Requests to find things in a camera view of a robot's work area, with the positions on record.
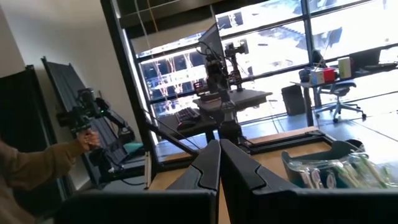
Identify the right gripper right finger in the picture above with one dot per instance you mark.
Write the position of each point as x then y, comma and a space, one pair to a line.
311, 208

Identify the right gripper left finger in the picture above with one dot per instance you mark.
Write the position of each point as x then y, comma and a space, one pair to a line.
140, 208

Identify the dark purple toothbrush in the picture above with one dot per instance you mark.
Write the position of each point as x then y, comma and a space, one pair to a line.
306, 178

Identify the blue white toothbrush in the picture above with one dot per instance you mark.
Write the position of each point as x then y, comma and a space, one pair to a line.
326, 163

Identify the green white toothbrush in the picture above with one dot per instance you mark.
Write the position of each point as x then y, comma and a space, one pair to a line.
370, 169
348, 171

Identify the green toothbrushes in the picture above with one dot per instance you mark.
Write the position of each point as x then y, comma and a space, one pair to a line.
385, 174

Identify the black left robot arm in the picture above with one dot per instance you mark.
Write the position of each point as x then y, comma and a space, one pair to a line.
230, 124

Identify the black computer monitor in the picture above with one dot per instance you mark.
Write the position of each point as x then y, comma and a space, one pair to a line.
213, 40

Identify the white upright bar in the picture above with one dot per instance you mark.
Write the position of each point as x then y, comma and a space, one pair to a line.
148, 169

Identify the black keyboard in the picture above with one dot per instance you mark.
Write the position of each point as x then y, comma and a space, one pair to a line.
186, 114

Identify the black desk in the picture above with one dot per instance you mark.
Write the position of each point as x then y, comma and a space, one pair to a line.
202, 129

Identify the black computer mouse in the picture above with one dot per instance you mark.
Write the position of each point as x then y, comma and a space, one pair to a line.
186, 125

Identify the dark grey plastic bin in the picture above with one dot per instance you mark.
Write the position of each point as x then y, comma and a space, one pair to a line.
326, 151

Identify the teal object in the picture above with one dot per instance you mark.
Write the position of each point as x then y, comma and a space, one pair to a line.
133, 147

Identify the large bright window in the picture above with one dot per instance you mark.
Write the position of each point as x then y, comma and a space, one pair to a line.
273, 53

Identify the pale blue plastic bin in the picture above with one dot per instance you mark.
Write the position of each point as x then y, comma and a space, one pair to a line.
373, 183

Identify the black diagonal brace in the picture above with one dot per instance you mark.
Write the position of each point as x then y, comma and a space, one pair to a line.
174, 137

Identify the black box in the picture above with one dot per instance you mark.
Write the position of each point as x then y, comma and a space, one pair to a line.
293, 99

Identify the person's hand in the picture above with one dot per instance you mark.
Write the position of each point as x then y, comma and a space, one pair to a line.
88, 140

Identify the dark round object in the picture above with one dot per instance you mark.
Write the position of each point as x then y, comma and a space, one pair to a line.
304, 75

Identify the white blue box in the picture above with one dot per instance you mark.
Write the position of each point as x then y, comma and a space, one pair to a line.
317, 77

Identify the red box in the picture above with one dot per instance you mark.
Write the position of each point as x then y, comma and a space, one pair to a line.
329, 75

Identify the person's arm in brown sleeve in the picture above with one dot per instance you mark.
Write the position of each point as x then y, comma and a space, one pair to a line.
31, 174

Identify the grey office chair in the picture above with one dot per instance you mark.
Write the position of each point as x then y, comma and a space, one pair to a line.
339, 90

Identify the white green container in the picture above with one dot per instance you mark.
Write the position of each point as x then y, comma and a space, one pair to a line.
344, 68

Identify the long office desk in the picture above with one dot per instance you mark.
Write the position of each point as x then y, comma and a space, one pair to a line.
367, 74

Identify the black leaning panel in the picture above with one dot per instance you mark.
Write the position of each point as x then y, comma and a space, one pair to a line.
59, 77

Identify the black board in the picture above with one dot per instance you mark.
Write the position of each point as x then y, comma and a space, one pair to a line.
21, 102

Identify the black camera stand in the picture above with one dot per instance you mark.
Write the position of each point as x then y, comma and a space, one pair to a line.
235, 68

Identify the black rig upright post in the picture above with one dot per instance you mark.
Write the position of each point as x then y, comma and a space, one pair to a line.
130, 77

